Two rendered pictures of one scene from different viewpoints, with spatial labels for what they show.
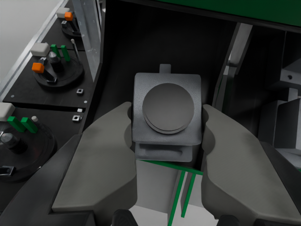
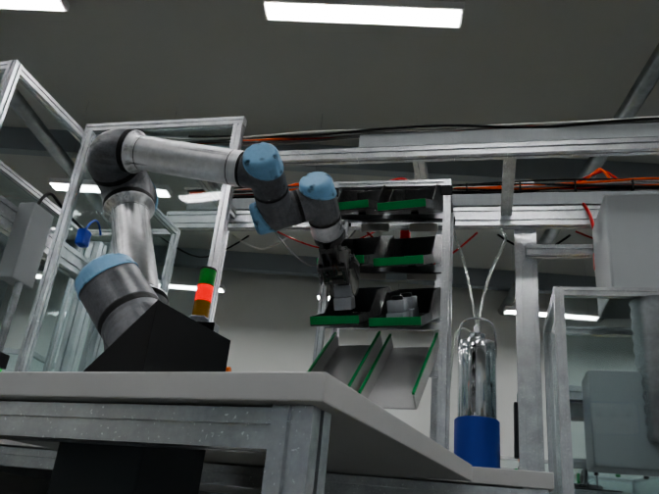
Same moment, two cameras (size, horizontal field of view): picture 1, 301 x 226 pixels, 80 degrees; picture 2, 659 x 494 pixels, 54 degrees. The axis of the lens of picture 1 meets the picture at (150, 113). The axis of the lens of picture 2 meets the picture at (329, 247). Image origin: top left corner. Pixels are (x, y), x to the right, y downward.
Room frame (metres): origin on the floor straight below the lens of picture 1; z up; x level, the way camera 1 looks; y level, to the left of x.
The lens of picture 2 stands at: (-1.40, -0.44, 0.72)
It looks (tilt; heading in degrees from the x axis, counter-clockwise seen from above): 24 degrees up; 18
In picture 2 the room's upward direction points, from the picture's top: 6 degrees clockwise
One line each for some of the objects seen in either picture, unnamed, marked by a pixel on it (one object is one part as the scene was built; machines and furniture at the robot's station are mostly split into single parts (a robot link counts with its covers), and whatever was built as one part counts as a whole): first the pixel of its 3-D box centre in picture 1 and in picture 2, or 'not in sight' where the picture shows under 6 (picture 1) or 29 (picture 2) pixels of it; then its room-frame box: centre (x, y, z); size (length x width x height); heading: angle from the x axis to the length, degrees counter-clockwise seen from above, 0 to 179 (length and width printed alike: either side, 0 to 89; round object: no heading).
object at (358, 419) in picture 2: not in sight; (158, 431); (-0.41, 0.15, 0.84); 0.90 x 0.70 x 0.03; 83
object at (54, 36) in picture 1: (79, 19); not in sight; (0.64, 0.30, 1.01); 0.24 x 0.24 x 0.13; 3
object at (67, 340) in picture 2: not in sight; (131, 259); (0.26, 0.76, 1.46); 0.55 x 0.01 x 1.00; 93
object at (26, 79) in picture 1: (56, 63); not in sight; (0.39, 0.29, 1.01); 0.24 x 0.24 x 0.13; 3
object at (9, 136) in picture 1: (7, 138); not in sight; (0.14, 0.28, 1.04); 0.02 x 0.02 x 0.03
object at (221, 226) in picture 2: not in sight; (215, 260); (0.28, 0.47, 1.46); 0.03 x 0.03 x 1.00; 3
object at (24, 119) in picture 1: (29, 125); not in sight; (0.18, 0.26, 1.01); 0.01 x 0.01 x 0.05; 3
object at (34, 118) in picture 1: (42, 128); not in sight; (0.17, 0.22, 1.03); 0.01 x 0.01 x 0.08
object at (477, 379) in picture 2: not in sight; (477, 367); (0.97, -0.28, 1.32); 0.14 x 0.14 x 0.38
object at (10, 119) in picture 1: (17, 124); not in sight; (0.18, 0.29, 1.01); 0.01 x 0.01 x 0.05; 3
